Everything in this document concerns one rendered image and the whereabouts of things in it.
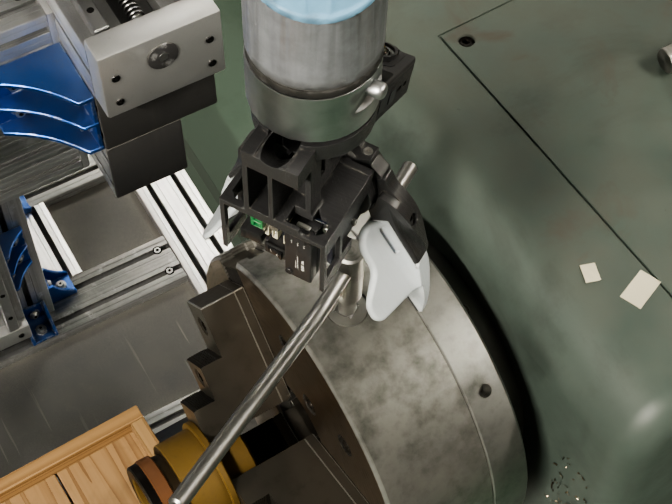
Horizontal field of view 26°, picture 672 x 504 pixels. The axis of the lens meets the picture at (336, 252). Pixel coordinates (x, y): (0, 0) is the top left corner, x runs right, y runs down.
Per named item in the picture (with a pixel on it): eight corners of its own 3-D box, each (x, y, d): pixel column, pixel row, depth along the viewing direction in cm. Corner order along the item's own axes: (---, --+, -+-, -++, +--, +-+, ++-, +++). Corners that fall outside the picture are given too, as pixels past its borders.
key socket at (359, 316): (337, 300, 115) (337, 282, 113) (374, 318, 114) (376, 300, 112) (317, 332, 113) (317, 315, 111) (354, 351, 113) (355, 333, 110)
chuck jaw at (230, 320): (303, 368, 126) (250, 246, 122) (326, 381, 121) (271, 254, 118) (191, 430, 122) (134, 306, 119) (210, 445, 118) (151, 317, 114)
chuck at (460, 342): (322, 309, 147) (325, 122, 121) (504, 563, 134) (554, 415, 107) (292, 325, 146) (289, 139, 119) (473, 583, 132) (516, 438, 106)
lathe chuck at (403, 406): (292, 325, 146) (289, 139, 119) (473, 583, 132) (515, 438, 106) (214, 367, 144) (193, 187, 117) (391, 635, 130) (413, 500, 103)
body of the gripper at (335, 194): (219, 248, 90) (208, 132, 80) (287, 149, 94) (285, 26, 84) (328, 300, 88) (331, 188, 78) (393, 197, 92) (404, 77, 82)
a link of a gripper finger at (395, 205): (378, 265, 94) (309, 172, 89) (390, 245, 95) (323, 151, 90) (433, 267, 91) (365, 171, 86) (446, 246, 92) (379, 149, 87)
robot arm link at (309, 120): (286, -28, 80) (419, 28, 78) (287, 27, 84) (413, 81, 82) (216, 65, 77) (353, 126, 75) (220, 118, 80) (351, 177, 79)
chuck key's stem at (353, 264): (340, 308, 115) (343, 232, 105) (364, 320, 114) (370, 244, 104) (326, 330, 114) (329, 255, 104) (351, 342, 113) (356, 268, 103)
